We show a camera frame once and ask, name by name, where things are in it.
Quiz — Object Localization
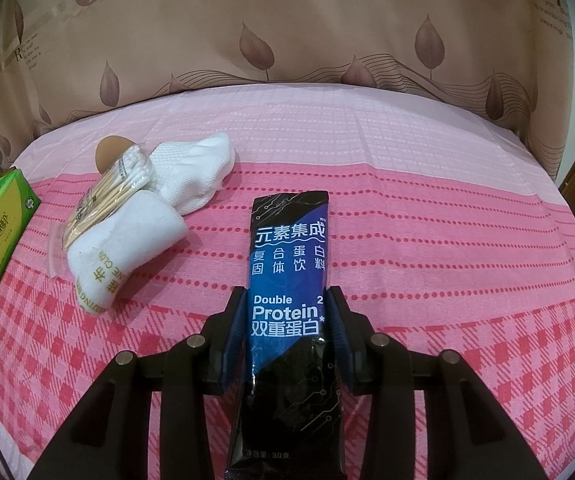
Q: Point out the beige leaf print curtain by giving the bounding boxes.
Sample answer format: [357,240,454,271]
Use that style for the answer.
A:
[0,0,575,181]

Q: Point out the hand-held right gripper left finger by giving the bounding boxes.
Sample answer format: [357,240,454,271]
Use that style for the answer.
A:
[27,286,248,480]

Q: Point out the pink checked blanket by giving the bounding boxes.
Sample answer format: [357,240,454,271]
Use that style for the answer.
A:
[0,82,575,480]

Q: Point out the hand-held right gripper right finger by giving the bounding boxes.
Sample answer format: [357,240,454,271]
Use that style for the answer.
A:
[326,285,548,480]

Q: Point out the brown makeup sponge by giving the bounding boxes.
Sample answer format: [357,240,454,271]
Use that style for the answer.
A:
[95,136,130,176]

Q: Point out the bag of cotton swabs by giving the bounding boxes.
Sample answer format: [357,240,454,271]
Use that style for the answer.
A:
[50,145,158,278]

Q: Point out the white knit sock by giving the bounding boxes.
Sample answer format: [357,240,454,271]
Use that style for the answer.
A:
[148,132,235,217]

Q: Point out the blue black drink packet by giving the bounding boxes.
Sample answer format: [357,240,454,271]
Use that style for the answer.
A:
[223,191,348,480]

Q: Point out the white towel gold lettering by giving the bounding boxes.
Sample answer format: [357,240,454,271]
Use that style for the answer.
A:
[66,192,190,317]

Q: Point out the green tissue pack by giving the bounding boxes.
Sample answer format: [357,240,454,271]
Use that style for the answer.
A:
[0,169,42,293]

